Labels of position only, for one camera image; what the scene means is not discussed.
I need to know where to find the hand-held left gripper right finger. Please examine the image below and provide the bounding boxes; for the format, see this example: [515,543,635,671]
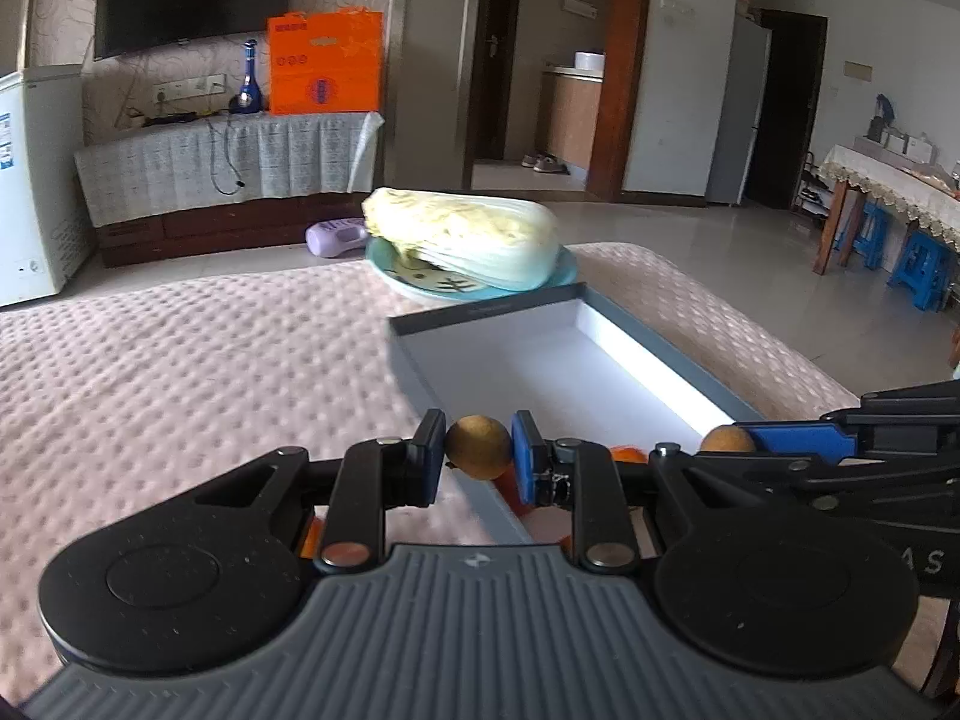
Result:
[510,410,773,571]

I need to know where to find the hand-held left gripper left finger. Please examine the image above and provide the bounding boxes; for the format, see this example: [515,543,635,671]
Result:
[191,409,447,575]

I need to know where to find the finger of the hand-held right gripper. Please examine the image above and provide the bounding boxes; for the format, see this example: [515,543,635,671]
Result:
[694,451,960,522]
[750,382,960,458]

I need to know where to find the small brown longan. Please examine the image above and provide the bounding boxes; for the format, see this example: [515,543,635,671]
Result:
[444,415,514,481]
[701,424,757,455]

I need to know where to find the grey cardboard box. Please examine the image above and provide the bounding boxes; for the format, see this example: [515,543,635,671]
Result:
[388,282,766,548]

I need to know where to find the light blue plate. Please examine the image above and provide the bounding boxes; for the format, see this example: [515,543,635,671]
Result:
[365,236,580,308]

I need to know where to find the blue plastic stool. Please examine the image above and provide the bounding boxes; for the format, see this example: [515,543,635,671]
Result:
[832,202,893,271]
[887,231,957,312]

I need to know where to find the napa cabbage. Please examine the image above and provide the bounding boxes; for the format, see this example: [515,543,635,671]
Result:
[361,187,563,292]

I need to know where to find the purple plastic case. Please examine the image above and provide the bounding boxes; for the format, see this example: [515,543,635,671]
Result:
[305,216,370,260]

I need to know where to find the pink textured blanket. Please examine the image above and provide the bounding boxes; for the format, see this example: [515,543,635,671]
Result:
[0,242,863,698]

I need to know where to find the table with lace cloth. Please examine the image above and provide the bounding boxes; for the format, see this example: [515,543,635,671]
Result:
[812,142,960,278]

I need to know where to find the dark wooden television cabinet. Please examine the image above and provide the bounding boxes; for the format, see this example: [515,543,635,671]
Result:
[94,191,376,269]

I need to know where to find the boxes on table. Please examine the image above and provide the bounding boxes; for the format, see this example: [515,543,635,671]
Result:
[855,116,938,164]

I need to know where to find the grey refrigerator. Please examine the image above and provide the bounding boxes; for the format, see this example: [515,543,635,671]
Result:
[705,15,773,207]

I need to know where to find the wooden kitchen counter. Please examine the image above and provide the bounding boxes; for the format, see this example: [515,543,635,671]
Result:
[540,64,605,170]

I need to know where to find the pale cabinet cover cloth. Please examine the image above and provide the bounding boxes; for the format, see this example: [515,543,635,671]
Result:
[73,111,385,227]

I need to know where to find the dark wooden door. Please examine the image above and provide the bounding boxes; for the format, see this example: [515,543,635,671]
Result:
[472,0,526,162]

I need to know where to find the orange gift bag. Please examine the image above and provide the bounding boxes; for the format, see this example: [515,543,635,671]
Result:
[267,9,385,116]

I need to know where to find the blue glass bottle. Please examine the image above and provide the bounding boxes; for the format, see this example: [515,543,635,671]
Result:
[229,40,262,115]

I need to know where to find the white chest freezer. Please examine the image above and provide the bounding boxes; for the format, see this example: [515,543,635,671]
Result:
[0,64,95,308]

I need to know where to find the black cable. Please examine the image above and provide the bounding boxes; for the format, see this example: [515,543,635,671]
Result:
[208,116,248,196]

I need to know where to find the brown door frame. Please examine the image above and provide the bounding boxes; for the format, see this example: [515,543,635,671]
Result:
[587,0,655,203]

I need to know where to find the white wall outlet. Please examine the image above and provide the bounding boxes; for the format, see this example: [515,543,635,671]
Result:
[154,73,226,102]

